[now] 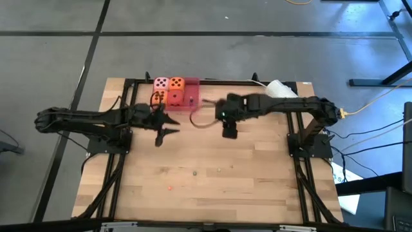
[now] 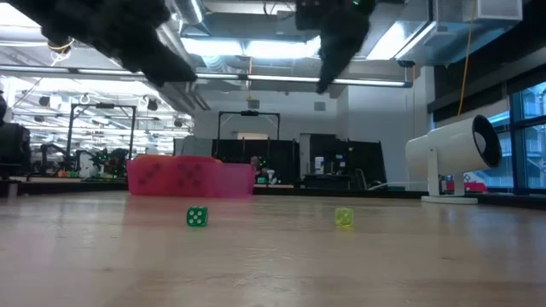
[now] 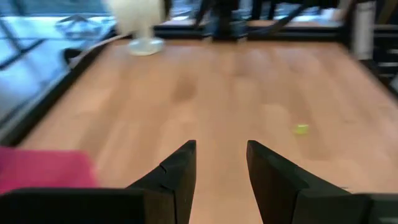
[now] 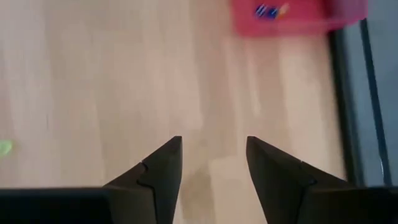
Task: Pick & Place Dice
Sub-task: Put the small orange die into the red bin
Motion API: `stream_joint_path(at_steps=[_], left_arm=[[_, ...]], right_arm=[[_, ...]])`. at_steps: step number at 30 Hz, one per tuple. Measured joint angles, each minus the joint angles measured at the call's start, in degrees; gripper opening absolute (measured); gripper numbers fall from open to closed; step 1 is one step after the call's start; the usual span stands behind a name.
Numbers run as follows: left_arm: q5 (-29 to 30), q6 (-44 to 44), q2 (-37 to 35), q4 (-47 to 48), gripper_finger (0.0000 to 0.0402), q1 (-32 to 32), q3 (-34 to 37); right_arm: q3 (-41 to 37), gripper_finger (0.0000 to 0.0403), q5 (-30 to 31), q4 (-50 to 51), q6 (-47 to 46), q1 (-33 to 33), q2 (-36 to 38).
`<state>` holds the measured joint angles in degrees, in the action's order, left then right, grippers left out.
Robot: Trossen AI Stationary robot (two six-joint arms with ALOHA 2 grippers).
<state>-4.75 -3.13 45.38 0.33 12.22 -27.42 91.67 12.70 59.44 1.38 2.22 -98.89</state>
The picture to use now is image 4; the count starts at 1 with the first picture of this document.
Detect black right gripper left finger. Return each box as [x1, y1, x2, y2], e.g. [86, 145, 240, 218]
[102, 136, 183, 224]

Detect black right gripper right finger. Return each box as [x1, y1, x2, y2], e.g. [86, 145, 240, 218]
[246, 136, 358, 224]

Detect red translucent plastic bin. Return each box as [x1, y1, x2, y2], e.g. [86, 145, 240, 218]
[229, 0, 369, 38]

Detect small orange dice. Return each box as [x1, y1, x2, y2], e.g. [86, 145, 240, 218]
[278, 2, 291, 18]

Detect small light green dice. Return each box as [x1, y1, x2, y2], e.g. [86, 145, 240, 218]
[0, 139, 14, 159]

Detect black aluminium table frame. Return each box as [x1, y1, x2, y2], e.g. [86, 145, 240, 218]
[328, 18, 394, 187]

